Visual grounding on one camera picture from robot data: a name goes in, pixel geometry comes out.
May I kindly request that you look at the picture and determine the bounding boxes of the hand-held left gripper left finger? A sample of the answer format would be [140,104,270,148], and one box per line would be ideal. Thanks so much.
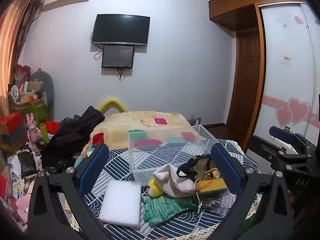
[27,143,110,240]

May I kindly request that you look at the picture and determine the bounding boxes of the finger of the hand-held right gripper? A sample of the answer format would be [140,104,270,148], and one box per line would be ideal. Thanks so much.
[269,126,318,157]
[246,135,312,178]

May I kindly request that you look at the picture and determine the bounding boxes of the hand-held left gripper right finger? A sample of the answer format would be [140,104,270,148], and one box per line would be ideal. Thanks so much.
[210,144,294,240]

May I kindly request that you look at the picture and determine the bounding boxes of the yellow green sponge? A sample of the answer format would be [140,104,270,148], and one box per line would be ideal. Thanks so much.
[195,179,228,197]

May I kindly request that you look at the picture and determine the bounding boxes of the orange rubber band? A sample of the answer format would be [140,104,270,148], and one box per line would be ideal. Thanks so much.
[195,177,213,192]

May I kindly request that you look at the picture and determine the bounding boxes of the clear plastic bag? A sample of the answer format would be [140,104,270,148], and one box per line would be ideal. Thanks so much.
[200,192,237,217]

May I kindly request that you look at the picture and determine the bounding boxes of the black strap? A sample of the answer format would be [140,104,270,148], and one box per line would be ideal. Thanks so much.
[176,154,213,178]

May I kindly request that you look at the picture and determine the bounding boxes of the white foam block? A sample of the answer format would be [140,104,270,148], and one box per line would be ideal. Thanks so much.
[99,180,142,228]

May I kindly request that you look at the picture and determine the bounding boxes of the clear plastic storage box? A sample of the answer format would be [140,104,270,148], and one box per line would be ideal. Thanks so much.
[128,125,220,182]

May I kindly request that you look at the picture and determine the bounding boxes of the yellow plush toy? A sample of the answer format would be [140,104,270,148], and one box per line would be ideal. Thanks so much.
[147,179,164,197]

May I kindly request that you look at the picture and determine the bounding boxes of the green knitted glove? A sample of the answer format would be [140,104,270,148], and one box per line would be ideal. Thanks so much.
[141,196,198,227]

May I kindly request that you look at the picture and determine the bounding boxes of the blue white patterned cloth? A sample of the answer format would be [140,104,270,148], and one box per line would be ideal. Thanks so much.
[72,137,260,240]

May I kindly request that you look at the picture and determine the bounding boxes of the black clothing pile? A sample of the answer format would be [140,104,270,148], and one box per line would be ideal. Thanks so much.
[41,106,105,168]

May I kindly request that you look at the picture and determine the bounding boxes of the sliding door with pink hearts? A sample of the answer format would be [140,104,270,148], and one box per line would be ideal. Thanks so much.
[252,1,320,140]

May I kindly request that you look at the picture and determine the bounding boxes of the beige patchwork blanket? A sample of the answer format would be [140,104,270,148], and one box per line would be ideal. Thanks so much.
[80,110,198,155]

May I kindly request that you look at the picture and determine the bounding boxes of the red cloth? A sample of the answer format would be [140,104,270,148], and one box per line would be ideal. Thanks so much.
[45,121,60,133]

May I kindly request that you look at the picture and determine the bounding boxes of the green bottle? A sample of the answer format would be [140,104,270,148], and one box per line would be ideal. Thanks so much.
[39,122,49,143]

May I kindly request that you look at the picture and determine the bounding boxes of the brown wooden door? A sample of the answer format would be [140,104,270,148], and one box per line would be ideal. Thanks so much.
[226,30,262,130]

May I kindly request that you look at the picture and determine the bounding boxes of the black plastic bag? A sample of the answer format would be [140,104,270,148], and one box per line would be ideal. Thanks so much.
[17,151,38,178]

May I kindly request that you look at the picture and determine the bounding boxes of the yellow foam noodle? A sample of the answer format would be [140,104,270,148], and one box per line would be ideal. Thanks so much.
[98,97,128,113]

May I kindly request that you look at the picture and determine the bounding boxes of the pink bunny toy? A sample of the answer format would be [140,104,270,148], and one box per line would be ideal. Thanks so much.
[25,114,42,150]

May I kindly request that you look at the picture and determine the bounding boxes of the green storage box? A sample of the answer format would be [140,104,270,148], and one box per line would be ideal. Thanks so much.
[11,99,49,124]

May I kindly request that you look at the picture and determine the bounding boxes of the red box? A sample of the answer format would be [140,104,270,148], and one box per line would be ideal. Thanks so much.
[0,112,23,134]

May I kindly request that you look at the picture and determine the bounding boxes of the grey plush toy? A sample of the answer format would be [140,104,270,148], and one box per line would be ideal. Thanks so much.
[30,71,55,120]

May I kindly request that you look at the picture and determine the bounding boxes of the wooden overhead cabinet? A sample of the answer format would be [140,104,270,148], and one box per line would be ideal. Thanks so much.
[208,0,304,30]

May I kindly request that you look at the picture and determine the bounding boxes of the orange brown curtain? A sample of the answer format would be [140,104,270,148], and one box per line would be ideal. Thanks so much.
[0,0,45,120]

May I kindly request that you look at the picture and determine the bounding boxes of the small wall monitor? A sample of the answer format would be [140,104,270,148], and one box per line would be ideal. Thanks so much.
[102,45,135,69]

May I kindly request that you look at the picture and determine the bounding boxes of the black wall television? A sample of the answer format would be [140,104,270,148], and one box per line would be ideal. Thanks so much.
[91,14,151,47]

